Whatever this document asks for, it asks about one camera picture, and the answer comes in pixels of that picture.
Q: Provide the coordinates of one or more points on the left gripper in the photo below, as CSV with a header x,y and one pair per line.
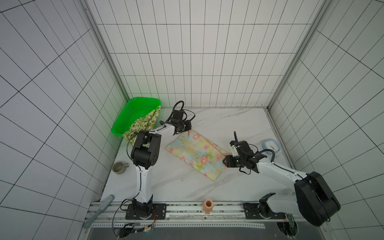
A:
x,y
182,125

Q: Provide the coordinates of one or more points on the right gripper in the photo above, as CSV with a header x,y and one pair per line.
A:
x,y
229,161

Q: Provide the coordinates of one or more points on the pastel floral skirt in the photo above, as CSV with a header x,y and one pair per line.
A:
x,y
199,153

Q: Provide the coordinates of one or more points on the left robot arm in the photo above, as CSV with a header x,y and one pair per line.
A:
x,y
145,153

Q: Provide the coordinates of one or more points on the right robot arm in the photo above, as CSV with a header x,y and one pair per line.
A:
x,y
311,199

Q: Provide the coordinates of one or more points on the blue rimmed container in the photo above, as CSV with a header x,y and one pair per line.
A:
x,y
272,145

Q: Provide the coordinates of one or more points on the green lemon print skirt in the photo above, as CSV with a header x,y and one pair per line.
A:
x,y
145,123

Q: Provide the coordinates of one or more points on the green plastic basket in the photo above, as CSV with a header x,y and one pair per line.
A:
x,y
135,108

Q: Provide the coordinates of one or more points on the grey ceramic mug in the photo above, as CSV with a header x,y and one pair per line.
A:
x,y
120,167

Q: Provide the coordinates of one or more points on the right electronics board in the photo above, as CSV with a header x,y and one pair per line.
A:
x,y
288,228

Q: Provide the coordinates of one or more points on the electronics board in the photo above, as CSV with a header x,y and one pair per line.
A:
x,y
128,229
288,228

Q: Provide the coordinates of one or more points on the translucent green strip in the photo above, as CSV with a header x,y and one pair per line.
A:
x,y
103,205

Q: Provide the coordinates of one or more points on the left electronics board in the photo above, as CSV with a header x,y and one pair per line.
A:
x,y
128,229

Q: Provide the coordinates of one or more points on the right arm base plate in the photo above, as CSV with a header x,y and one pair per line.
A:
x,y
252,210

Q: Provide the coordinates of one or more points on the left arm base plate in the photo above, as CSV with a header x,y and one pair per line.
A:
x,y
156,211

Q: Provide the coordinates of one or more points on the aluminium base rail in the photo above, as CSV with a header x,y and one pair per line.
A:
x,y
182,214

